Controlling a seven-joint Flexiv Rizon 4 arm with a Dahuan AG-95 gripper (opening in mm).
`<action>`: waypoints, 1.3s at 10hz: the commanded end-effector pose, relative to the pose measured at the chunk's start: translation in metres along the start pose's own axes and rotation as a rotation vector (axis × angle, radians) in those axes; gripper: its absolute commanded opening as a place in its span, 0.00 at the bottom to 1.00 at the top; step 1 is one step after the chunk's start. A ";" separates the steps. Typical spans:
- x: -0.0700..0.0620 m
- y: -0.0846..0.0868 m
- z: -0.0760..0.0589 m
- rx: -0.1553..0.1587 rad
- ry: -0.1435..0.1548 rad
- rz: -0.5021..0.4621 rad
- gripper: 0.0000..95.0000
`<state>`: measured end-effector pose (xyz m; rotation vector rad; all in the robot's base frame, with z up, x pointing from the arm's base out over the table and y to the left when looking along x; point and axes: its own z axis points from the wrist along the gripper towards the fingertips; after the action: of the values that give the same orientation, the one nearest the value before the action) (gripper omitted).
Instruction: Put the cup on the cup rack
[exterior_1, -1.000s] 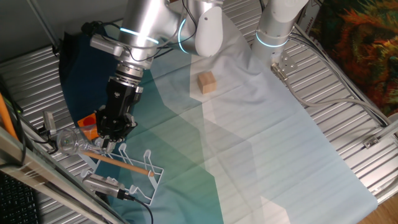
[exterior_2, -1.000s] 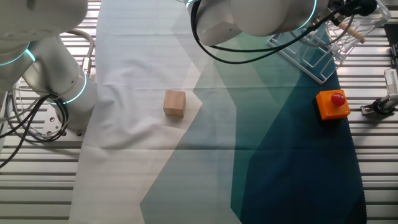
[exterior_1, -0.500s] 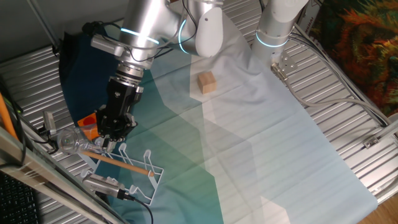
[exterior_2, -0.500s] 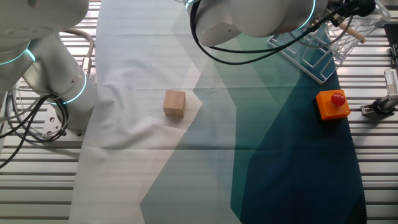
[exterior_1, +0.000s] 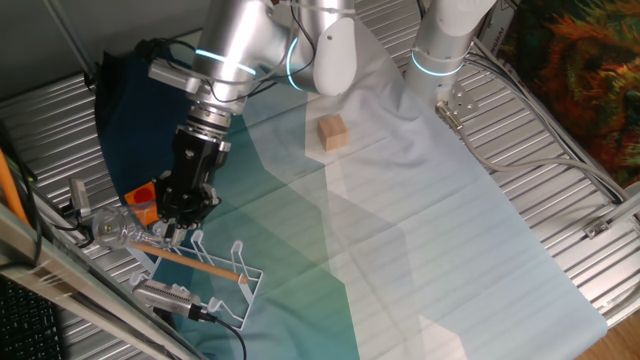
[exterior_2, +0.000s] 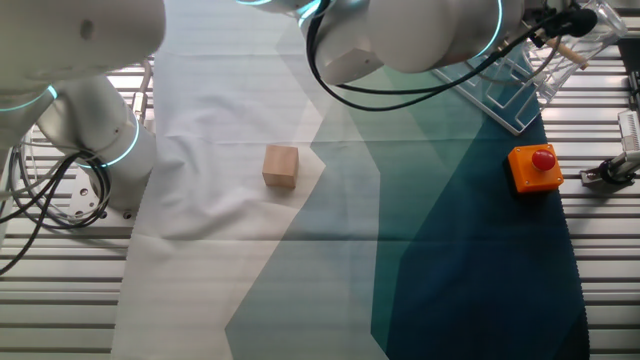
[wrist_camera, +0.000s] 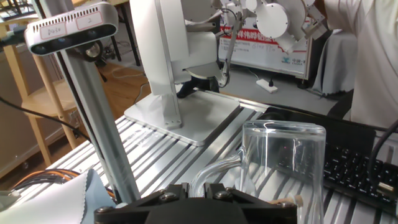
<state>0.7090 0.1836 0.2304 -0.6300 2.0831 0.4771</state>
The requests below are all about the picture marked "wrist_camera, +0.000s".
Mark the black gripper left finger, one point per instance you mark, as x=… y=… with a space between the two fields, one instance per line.
x=130 y=208

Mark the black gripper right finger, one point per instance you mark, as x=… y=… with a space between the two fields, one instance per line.
x=264 y=211

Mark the clear glass mug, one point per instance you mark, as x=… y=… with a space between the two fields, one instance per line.
x=280 y=149

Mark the wooden rack rod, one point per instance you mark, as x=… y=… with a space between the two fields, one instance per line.
x=292 y=200

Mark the blue green white tablecloth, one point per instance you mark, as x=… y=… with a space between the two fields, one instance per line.
x=46 y=202

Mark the black computer keyboard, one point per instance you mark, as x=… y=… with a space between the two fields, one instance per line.
x=348 y=133

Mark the white power strip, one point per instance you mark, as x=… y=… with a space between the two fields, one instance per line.
x=264 y=84

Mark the wooden stool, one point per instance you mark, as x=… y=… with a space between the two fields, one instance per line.
x=46 y=99

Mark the white printed sign board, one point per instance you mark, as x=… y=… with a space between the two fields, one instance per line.
x=248 y=53

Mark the grey draped cloth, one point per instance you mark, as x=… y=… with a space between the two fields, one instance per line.
x=335 y=62

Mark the black table legs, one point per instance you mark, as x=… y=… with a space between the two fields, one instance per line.
x=130 y=34

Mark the person in white shirt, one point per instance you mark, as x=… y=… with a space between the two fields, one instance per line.
x=373 y=62

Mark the white round mechanical device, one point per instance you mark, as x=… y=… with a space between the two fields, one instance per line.
x=272 y=20

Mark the aluminium camera post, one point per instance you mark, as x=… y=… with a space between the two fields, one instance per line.
x=93 y=118

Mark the camera ball mount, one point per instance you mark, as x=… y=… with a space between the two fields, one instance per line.
x=93 y=49

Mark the silver finned camera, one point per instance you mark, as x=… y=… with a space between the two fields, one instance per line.
x=71 y=25

